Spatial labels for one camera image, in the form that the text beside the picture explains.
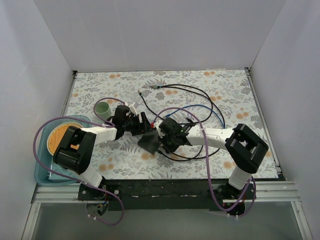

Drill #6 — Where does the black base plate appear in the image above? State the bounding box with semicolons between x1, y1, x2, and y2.
77;179;254;211

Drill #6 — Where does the floral table mat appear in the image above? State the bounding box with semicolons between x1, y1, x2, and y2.
66;69;268;180

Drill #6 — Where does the green cup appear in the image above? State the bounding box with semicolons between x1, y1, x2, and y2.
93;101;112;121

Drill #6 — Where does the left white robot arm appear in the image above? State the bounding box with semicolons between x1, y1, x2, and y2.
53;105;153;200

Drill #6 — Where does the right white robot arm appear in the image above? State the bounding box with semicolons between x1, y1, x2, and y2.
154;118;269;199

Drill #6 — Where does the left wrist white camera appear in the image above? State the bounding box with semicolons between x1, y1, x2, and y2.
128;102;139;116

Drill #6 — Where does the orange woven plate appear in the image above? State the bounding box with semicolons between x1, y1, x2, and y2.
46;122;83;156

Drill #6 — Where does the black ethernet cable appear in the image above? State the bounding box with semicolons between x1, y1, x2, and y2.
137;89;226;162

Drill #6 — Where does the teal plastic tray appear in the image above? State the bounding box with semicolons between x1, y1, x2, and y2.
32;115;92;187

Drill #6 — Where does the black network switch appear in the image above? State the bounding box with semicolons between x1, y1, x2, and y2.
137;131;161;155

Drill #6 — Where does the blue ethernet cable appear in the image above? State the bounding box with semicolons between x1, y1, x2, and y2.
164;104;226;128

